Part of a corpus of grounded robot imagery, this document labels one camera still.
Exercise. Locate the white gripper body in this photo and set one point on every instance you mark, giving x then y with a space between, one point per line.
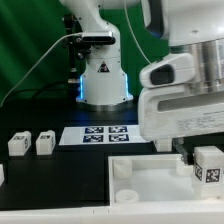
172 112

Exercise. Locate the white sheet with tags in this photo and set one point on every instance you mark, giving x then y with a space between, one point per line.
93 135

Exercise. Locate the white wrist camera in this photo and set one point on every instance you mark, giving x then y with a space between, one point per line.
173 69

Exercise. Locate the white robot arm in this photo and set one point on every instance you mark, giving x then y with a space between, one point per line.
189 26

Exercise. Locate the white square table top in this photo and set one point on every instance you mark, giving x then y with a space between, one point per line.
150 178

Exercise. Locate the black camera on stand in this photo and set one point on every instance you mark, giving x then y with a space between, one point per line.
79 46

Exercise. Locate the white front border bar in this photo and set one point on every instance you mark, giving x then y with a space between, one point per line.
182 212

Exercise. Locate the white left edge block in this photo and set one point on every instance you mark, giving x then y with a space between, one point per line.
1 175

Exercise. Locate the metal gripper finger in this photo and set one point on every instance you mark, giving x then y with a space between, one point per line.
178 144

